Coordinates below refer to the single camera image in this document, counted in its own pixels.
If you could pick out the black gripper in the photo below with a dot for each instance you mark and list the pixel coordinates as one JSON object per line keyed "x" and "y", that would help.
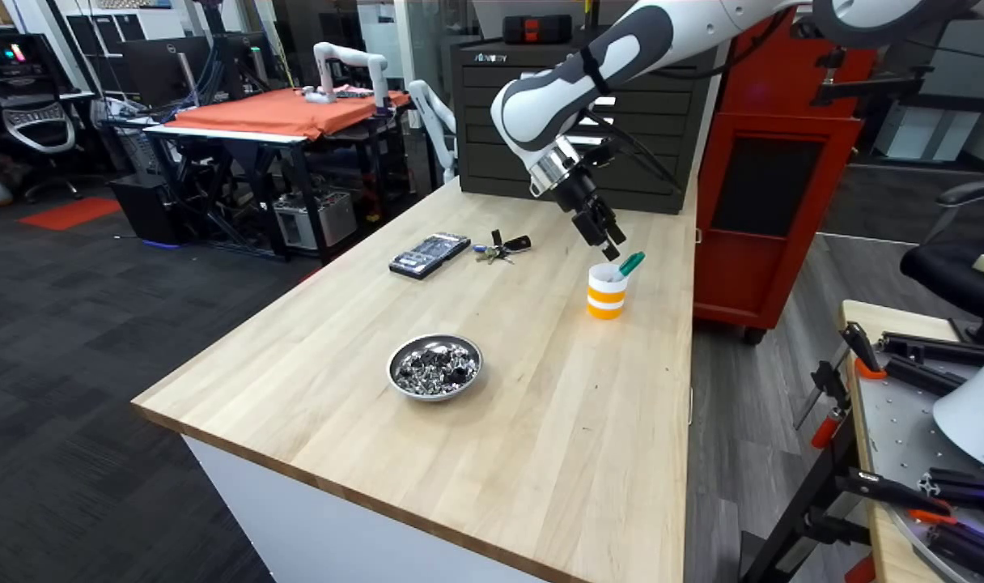
{"x": 581, "y": 198}

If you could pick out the green capped marker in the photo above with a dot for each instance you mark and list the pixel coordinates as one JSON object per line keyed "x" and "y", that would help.
{"x": 631, "y": 263}

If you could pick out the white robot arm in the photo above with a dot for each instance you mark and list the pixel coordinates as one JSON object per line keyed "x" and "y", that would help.
{"x": 535, "y": 112}

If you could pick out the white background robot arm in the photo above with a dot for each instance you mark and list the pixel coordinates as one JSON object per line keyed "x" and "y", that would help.
{"x": 371, "y": 63}

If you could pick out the orange and white cup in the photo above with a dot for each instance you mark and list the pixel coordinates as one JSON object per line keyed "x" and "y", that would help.
{"x": 607, "y": 293}

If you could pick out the key bunch with fob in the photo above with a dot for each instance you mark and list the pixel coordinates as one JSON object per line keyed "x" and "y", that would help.
{"x": 499, "y": 248}

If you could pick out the metal bowl with screws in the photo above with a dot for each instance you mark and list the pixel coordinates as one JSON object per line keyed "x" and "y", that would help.
{"x": 435, "y": 366}

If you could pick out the red tool cabinet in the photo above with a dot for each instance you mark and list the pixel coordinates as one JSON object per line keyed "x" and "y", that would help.
{"x": 778, "y": 146}

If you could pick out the orange covered workbench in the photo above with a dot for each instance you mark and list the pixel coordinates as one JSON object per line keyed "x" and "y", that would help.
{"x": 283, "y": 125}

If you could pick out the side table with clamps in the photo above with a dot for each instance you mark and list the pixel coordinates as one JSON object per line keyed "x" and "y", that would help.
{"x": 902, "y": 458}

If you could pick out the black office chair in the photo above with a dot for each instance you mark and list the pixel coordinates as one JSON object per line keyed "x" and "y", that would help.
{"x": 950, "y": 263}

